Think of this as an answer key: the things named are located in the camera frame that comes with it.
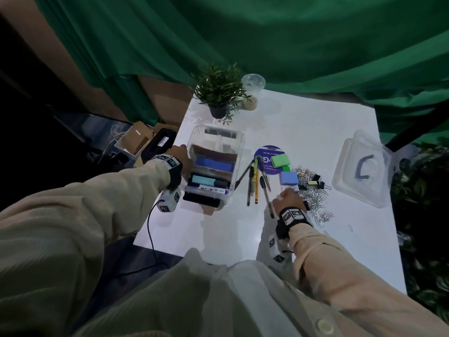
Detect right wrist camera with strap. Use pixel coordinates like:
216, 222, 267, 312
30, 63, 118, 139
268, 206, 313, 265

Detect clear plastic box lid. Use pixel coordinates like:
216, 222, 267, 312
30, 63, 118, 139
331, 129, 393, 209

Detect wrist camera with strap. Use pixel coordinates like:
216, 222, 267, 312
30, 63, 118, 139
268, 206, 313, 265
151, 154, 184, 213

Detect person's beige shirt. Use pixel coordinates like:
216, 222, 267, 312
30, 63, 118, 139
70, 247, 351, 337

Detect clear plastic cup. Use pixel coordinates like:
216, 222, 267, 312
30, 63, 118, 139
240, 73, 267, 112

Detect person's left forearm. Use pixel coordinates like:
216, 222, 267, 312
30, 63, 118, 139
0, 159, 173, 337

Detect small potted green plant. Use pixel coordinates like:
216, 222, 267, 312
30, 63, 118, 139
191, 63, 253, 126

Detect white marker blue cap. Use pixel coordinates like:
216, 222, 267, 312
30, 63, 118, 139
188, 184, 229, 194

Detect white table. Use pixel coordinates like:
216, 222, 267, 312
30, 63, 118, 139
133, 89, 407, 295

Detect pile of silver paper clips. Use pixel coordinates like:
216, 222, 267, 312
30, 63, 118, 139
282, 166, 354, 233

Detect blue sticky note pad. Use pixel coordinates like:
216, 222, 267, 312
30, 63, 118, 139
279, 171, 300, 187

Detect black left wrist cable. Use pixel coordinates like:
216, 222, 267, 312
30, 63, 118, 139
116, 199, 170, 278

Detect green fabric curtain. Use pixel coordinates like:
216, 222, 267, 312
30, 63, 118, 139
31, 0, 449, 144

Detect clear plastic storage box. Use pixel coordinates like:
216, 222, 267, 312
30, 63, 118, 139
182, 124, 246, 209

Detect person's right forearm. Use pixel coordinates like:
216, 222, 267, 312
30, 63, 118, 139
287, 220, 449, 337

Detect person's right hand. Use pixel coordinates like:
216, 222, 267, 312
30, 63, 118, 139
273, 188, 304, 212

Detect black device on floor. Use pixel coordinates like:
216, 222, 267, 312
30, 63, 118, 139
142, 128, 177, 166

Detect pile of markers and pens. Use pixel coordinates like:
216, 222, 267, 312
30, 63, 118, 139
233, 154, 276, 220

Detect small open cardboard box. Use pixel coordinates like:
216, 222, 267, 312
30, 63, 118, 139
114, 121, 154, 157

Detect black metal pole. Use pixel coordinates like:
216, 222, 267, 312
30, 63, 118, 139
384, 98, 449, 153

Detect left wrist camera with strap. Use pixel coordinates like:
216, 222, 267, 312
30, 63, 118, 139
151, 154, 184, 213

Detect person's left hand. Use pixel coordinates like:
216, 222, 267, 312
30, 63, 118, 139
165, 145, 194, 179

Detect leafy green foliage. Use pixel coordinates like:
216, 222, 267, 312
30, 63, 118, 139
389, 138, 449, 315

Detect blue round card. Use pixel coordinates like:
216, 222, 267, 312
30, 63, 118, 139
253, 145, 285, 176

